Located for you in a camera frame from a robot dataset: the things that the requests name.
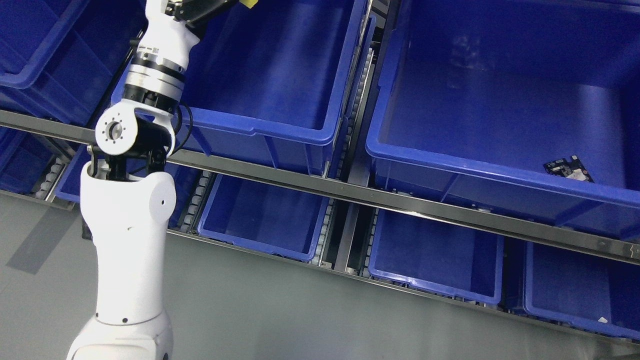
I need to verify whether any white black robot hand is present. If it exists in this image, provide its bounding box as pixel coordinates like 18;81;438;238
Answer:
136;0;239;67

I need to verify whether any yellow foam block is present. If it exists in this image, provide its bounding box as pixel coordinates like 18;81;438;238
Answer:
238;0;259;9

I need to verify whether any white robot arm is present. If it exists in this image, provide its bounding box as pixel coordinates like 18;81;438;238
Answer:
67;42;192;360

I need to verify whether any steel shelf rack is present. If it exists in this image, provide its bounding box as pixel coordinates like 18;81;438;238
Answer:
0;0;640;346

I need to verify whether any small circuit board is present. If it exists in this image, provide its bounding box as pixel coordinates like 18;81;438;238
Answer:
543;155;594;183

